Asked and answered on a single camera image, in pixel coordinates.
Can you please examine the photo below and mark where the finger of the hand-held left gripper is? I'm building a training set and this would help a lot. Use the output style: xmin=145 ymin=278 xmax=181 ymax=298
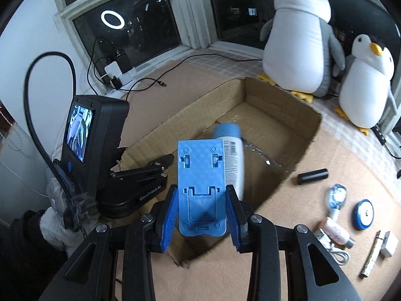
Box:
xmin=142 ymin=153 xmax=175 ymax=169
xmin=110 ymin=166 xmax=168 ymax=182

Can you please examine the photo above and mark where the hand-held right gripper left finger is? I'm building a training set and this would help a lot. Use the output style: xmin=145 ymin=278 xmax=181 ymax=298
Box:
xmin=38 ymin=184 xmax=179 ymax=301

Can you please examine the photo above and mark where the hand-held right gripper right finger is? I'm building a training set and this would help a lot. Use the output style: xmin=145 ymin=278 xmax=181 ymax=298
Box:
xmin=225 ymin=184 xmax=364 ymax=301

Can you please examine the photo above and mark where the blue plastic phone stand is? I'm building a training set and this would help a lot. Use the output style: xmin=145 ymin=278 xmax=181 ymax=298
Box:
xmin=177 ymin=139 xmax=227 ymax=237

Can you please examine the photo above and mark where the white bottle with blue cap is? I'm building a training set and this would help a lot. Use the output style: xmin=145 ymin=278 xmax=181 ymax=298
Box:
xmin=213 ymin=123 xmax=245 ymax=199

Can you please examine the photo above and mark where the white usb cable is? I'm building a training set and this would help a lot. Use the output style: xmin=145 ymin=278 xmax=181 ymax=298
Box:
xmin=313 ymin=227 xmax=351 ymax=267

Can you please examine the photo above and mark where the pink tube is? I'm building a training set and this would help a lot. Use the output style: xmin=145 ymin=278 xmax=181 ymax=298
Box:
xmin=318 ymin=216 xmax=356 ymax=248

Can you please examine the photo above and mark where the cardboard box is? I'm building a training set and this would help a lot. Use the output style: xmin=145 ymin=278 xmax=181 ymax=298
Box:
xmin=117 ymin=77 xmax=323 ymax=268

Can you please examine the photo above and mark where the person's left forearm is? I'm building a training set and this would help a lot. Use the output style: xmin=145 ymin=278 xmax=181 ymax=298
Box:
xmin=0 ymin=210 xmax=68 ymax=301

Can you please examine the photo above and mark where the person's left hand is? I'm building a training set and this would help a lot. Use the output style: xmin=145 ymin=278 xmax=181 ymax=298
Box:
xmin=39 ymin=177 xmax=101 ymax=257

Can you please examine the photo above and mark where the white power strip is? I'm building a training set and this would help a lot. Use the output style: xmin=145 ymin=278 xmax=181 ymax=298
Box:
xmin=105 ymin=65 xmax=142 ymax=96

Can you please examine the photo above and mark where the black power brick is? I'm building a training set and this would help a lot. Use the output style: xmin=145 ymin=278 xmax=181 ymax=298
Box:
xmin=114 ymin=53 xmax=131 ymax=72

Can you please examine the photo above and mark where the black cylinder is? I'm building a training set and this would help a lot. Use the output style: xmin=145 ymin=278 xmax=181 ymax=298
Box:
xmin=297 ymin=169 xmax=329 ymax=185

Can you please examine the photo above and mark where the blue round tape measure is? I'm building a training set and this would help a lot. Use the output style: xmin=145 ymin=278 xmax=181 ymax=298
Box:
xmin=354 ymin=198 xmax=375 ymax=230

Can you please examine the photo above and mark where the small white adapter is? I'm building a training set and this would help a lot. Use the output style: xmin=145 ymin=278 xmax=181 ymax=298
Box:
xmin=380 ymin=230 xmax=399 ymax=259

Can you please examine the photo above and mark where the large penguin plush toy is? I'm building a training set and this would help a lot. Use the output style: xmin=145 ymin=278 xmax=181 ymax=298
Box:
xmin=258 ymin=0 xmax=347 ymax=102

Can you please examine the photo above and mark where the small penguin plush toy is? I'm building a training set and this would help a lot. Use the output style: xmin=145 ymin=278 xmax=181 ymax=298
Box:
xmin=334 ymin=34 xmax=396 ymax=136

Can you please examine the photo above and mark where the black gooseneck cable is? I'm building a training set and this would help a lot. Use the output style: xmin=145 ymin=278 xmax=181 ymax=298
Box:
xmin=24 ymin=52 xmax=94 ymax=236

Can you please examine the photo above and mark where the black cable with connector end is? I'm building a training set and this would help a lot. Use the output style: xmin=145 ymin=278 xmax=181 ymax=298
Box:
xmin=121 ymin=77 xmax=168 ymax=101

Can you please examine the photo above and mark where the looped black cable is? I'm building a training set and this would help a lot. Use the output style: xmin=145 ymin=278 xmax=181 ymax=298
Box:
xmin=87 ymin=36 xmax=121 ymax=95

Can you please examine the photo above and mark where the long black cable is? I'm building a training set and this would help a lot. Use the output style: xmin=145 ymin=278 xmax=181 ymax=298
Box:
xmin=125 ymin=54 xmax=263 ymax=100

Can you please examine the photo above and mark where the white window frame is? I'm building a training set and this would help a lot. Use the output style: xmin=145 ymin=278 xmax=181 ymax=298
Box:
xmin=52 ymin=0 xmax=401 ymax=57

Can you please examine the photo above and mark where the black cable with inline remote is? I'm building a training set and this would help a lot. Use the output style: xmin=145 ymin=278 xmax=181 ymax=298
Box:
xmin=371 ymin=125 xmax=401 ymax=159

